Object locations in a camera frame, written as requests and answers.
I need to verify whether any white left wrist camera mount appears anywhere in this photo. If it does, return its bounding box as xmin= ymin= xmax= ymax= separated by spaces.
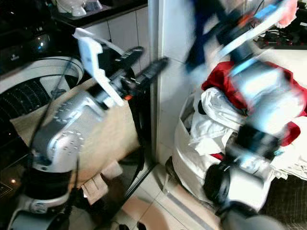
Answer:
xmin=78 ymin=36 xmax=125 ymax=108

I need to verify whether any black top-load washing machine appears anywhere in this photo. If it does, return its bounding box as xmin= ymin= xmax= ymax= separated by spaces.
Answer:
xmin=0 ymin=26 xmax=152 ymax=230

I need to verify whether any white garment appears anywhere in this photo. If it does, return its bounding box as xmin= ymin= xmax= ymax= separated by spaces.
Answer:
xmin=189 ymin=88 xmax=248 ymax=156

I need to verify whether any white fabric laundry basket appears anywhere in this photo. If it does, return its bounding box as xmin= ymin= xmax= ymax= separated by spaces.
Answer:
xmin=172 ymin=93 xmax=286 ymax=212

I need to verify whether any dark blue garment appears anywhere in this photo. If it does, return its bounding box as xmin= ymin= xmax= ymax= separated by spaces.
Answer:
xmin=186 ymin=0 xmax=233 ymax=73

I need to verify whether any beige cloth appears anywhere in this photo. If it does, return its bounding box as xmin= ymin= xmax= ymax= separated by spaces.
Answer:
xmin=10 ymin=77 xmax=143 ymax=199

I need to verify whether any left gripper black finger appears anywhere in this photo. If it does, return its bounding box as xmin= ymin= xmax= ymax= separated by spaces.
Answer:
xmin=136 ymin=57 xmax=170 ymax=91
xmin=115 ymin=46 xmax=145 ymax=68

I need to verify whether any pink cloth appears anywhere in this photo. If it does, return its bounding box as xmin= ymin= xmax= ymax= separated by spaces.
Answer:
xmin=275 ymin=0 xmax=299 ymax=28

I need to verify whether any red garment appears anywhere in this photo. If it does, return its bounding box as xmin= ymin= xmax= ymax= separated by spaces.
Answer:
xmin=201 ymin=61 xmax=307 ymax=147

